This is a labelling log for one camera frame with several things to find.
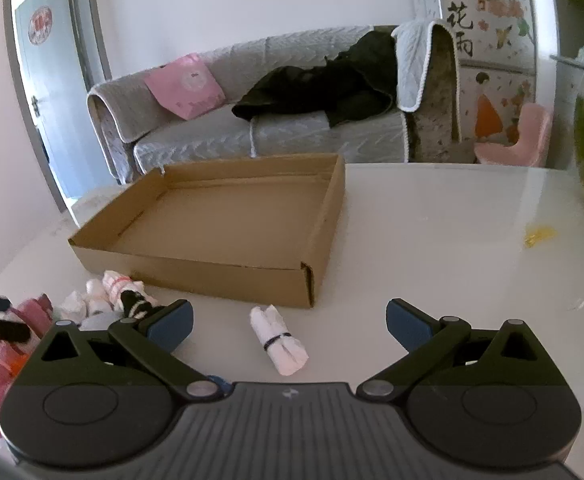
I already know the grey-blue door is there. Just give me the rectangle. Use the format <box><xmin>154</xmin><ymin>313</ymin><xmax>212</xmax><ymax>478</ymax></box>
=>
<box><xmin>14</xmin><ymin>0</ymin><xmax>93</xmax><ymax>201</ymax></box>

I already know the grey sofa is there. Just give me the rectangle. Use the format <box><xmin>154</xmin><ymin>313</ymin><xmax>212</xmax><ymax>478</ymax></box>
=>
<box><xmin>86</xmin><ymin>22</ymin><xmax>465</xmax><ymax>186</ymax></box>

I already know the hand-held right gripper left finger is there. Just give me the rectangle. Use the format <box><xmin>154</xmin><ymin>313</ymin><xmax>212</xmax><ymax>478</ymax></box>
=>
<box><xmin>11</xmin><ymin>299</ymin><xmax>222</xmax><ymax>403</ymax></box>

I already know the pink fuzzy sock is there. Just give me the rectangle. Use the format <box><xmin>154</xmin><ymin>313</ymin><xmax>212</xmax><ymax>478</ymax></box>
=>
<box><xmin>8</xmin><ymin>294</ymin><xmax>54</xmax><ymax>341</ymax></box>

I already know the light blue sock bundle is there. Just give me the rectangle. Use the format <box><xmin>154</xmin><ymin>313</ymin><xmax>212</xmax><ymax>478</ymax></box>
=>
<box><xmin>79</xmin><ymin>310</ymin><xmax>123</xmax><ymax>332</ymax></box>

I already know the black clothing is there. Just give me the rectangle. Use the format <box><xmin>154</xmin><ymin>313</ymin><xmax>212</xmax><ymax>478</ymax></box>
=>
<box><xmin>232</xmin><ymin>30</ymin><xmax>403</xmax><ymax>128</ymax></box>

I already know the red round door decoration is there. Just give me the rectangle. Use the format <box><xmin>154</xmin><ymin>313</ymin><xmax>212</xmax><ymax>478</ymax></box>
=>
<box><xmin>28</xmin><ymin>6</ymin><xmax>54</xmax><ymax>46</ymax></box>

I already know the brown cardboard box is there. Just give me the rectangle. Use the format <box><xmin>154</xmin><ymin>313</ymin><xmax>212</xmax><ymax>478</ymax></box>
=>
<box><xmin>68</xmin><ymin>153</ymin><xmax>347</xmax><ymax>309</ymax></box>

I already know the pink cushion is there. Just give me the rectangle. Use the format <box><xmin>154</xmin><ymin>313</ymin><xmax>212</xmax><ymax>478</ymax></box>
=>
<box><xmin>143</xmin><ymin>53</ymin><xmax>227</xmax><ymax>121</ymax></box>

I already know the white sock roll black band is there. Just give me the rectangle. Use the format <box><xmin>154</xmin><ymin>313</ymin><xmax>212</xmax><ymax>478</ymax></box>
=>
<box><xmin>249</xmin><ymin>304</ymin><xmax>310</xmax><ymax>377</ymax></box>

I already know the pink chair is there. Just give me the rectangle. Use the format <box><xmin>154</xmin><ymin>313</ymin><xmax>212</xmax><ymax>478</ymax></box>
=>
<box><xmin>473</xmin><ymin>102</ymin><xmax>553</xmax><ymax>167</ymax></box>

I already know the white desktop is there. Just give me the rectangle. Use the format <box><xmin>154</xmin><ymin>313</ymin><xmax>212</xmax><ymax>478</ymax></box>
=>
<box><xmin>0</xmin><ymin>162</ymin><xmax>584</xmax><ymax>480</ymax></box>

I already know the white sock blue trim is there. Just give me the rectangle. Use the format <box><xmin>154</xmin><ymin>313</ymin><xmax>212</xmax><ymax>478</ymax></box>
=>
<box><xmin>59</xmin><ymin>290</ymin><xmax>90</xmax><ymax>321</ymax></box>

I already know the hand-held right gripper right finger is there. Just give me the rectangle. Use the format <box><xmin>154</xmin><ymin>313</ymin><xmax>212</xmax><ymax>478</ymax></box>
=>
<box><xmin>356</xmin><ymin>298</ymin><xmax>572</xmax><ymax>403</ymax></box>

